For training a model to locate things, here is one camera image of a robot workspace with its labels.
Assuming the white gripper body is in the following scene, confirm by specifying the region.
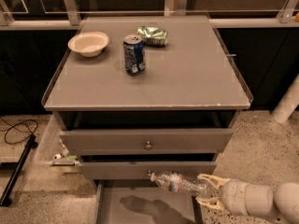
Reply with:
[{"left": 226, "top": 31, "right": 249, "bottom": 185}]
[{"left": 221, "top": 180, "right": 248, "bottom": 216}]

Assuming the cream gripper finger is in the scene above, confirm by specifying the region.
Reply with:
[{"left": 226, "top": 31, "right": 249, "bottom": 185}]
[
  {"left": 195, "top": 197, "right": 224, "bottom": 211},
  {"left": 197, "top": 174, "right": 230, "bottom": 189}
]

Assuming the clear plastic water bottle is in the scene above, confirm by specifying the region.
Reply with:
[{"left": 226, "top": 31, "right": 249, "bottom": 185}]
[{"left": 150, "top": 172, "right": 214, "bottom": 199}]

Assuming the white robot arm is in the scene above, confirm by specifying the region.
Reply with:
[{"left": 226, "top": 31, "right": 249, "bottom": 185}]
[{"left": 196, "top": 174, "right": 299, "bottom": 224}]

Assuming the grey bottom drawer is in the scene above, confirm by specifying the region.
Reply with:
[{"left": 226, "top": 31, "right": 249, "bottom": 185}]
[{"left": 94, "top": 180, "right": 204, "bottom": 224}]

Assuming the grey drawer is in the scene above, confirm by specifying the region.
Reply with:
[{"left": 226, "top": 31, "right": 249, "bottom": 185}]
[
  {"left": 60, "top": 128, "right": 233, "bottom": 156},
  {"left": 94, "top": 180, "right": 204, "bottom": 224},
  {"left": 79, "top": 161, "right": 217, "bottom": 180}
]

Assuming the grey drawer cabinet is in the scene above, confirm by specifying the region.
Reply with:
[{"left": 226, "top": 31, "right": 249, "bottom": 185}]
[{"left": 41, "top": 14, "right": 254, "bottom": 224}]

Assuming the grey top drawer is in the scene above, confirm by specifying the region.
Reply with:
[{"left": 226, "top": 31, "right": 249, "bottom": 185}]
[{"left": 60, "top": 128, "right": 233, "bottom": 156}]

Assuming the grey middle drawer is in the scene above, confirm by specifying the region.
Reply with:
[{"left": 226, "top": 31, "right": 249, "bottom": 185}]
[{"left": 79, "top": 161, "right": 217, "bottom": 180}]

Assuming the white pipe leg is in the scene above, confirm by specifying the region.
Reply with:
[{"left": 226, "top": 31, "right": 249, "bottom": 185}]
[{"left": 272, "top": 75, "right": 299, "bottom": 123}]

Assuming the blue soda can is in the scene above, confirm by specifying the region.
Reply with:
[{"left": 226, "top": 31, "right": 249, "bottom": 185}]
[{"left": 123, "top": 35, "right": 146, "bottom": 75}]

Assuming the green crumpled chip bag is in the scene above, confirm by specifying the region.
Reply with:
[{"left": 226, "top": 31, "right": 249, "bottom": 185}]
[{"left": 137, "top": 26, "right": 168, "bottom": 47}]

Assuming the clear plastic side bin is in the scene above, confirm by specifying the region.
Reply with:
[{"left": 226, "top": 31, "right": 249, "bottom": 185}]
[{"left": 34, "top": 116, "right": 80, "bottom": 174}]

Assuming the white paper bowl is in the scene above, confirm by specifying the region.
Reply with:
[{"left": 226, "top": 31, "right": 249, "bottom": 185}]
[{"left": 68, "top": 32, "right": 109, "bottom": 58}]

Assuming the black metal floor bar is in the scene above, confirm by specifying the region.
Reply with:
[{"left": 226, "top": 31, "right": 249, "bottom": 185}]
[{"left": 0, "top": 134, "right": 38, "bottom": 207}]

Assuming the metal window railing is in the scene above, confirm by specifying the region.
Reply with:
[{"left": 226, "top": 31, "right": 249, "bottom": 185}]
[{"left": 1, "top": 0, "right": 299, "bottom": 30}]

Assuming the black cable on floor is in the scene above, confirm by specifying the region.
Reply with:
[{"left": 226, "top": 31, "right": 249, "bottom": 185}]
[{"left": 0, "top": 115, "right": 39, "bottom": 146}]

